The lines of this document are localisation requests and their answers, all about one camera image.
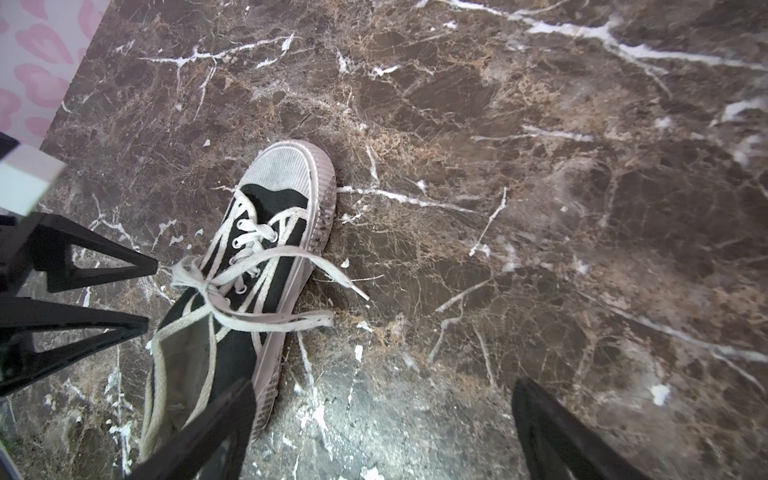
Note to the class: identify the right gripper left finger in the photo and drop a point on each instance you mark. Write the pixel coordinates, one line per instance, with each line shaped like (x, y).
(212, 446)

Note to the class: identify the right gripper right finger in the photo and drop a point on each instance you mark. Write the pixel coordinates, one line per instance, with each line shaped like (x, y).
(556, 445)

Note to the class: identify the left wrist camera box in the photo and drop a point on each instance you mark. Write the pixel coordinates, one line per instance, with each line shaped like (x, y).
(27, 174)

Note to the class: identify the black white canvas sneaker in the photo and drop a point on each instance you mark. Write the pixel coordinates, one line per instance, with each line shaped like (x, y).
(270, 252)

